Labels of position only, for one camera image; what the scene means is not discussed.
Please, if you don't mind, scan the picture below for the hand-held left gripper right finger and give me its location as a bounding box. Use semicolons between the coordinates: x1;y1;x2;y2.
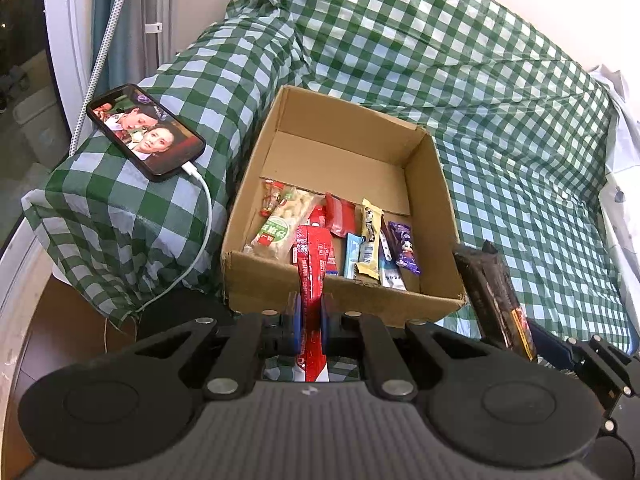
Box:
320;292;493;403

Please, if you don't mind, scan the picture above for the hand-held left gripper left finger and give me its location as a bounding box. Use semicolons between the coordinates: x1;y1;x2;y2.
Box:
132;291;305;403

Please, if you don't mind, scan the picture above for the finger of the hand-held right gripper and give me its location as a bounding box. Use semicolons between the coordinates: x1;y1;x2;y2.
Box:
527;320;636;433

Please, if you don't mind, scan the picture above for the long red snack packet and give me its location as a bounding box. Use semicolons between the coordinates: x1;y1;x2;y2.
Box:
291;225;335;383

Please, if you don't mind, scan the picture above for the cardboard box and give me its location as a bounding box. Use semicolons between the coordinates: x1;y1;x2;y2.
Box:
220;85;468;328

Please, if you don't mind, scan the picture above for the light blue snack packet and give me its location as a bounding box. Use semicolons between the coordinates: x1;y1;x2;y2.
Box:
344;234;365;281

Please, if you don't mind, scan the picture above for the black snack packet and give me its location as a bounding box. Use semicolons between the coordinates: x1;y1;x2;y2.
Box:
452;240;538;363

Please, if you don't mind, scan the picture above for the long purple snack packet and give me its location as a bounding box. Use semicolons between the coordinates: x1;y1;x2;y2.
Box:
378;230;408;291

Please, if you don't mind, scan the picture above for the yellow snack packet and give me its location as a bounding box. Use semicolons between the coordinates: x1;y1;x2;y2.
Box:
354;199;383;281

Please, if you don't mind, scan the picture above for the white green peanut packet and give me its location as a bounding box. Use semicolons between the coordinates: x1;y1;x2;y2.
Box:
243;186;321;261

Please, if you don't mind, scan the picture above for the small purple snack packet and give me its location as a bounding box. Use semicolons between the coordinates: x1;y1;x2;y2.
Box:
389;221;422;276

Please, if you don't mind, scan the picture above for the red snack pouch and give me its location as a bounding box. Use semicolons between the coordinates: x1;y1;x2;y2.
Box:
325;192;358;238

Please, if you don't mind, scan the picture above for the small red candy packet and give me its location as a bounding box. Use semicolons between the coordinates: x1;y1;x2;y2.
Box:
261;180;286;217

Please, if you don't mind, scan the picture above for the white cloth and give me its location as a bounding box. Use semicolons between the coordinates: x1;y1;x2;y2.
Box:
587;64;640;361

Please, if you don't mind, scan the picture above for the black smartphone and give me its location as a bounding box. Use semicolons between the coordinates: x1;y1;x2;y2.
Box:
86;83;207;183

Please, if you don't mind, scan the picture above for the green checked blanket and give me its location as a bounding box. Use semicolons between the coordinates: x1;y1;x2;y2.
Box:
20;0;633;381

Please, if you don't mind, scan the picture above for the white bin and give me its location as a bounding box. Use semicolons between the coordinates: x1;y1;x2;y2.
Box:
12;85;68;166

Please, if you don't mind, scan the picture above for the grey curtain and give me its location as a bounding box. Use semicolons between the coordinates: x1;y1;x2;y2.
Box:
90;0;171;86

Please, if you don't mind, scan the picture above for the grey slipper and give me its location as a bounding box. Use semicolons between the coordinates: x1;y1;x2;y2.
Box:
5;65;32;92

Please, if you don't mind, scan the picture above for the white charging cable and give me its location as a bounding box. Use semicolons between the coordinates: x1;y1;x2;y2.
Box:
105;160;213;331

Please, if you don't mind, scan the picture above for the white braided hose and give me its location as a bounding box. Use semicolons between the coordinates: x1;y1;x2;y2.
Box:
67;0;138;156

